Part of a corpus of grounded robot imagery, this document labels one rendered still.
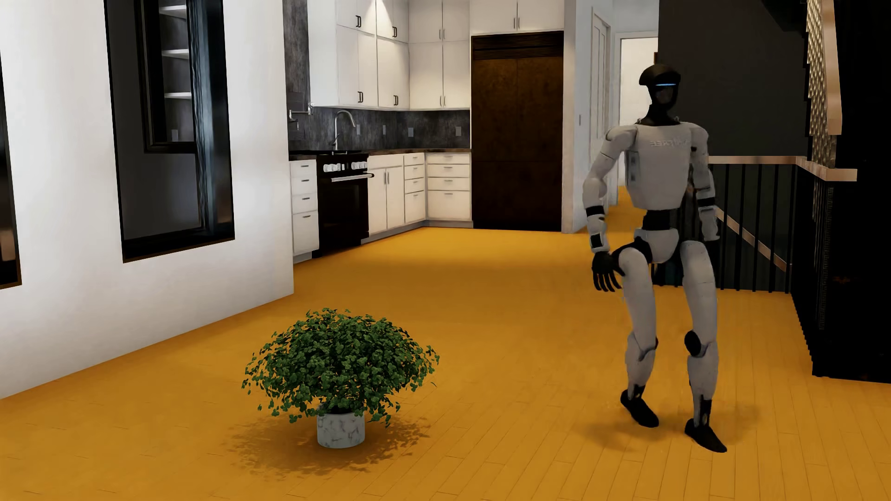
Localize green potted plant white pot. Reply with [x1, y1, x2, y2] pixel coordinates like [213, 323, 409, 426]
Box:
[241, 308, 441, 450]

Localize white right robot leg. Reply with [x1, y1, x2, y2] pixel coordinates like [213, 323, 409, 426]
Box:
[615, 245, 661, 430]

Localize white robot leg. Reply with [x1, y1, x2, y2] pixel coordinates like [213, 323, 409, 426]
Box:
[678, 239, 729, 455]
[615, 245, 661, 430]

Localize white left robot leg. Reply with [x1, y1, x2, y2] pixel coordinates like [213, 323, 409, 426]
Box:
[678, 239, 729, 455]

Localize black stair railing wood handrail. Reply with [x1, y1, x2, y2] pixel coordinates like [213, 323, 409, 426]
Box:
[705, 155, 859, 295]

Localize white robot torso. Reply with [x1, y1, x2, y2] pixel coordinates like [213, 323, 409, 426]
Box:
[621, 121, 699, 266]

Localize dark wood panel refrigerator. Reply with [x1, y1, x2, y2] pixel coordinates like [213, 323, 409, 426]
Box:
[471, 31, 565, 232]

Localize white panel door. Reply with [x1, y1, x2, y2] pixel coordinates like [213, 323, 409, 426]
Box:
[589, 10, 621, 210]

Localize black robot head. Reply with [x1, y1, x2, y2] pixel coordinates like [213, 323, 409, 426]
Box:
[638, 64, 683, 127]

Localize white lower kitchen cabinets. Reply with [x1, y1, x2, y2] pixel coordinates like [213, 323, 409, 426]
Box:
[366, 151, 473, 235]

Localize white kitchen cabinets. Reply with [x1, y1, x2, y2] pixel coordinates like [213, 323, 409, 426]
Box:
[366, 151, 473, 235]
[308, 0, 471, 111]

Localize lattice wood screen panel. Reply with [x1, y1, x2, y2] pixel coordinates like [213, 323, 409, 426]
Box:
[805, 0, 845, 169]

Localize white cabinets above refrigerator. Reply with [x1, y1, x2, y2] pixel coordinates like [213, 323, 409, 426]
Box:
[470, 0, 565, 36]

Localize black oven range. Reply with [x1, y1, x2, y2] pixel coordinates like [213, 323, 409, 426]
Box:
[316, 152, 374, 256]

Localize chrome sink faucet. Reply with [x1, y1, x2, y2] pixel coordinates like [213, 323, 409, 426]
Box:
[332, 109, 358, 152]

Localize white upper kitchen cabinets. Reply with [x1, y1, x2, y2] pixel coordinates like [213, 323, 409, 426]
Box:
[308, 0, 471, 111]

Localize white narrow drawer cabinet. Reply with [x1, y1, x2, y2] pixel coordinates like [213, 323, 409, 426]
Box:
[289, 159, 321, 259]

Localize black framed wall shelf niche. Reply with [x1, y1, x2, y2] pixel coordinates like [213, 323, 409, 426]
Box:
[103, 0, 236, 264]

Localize black framed wall opening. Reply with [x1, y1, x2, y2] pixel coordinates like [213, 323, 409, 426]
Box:
[0, 61, 22, 291]

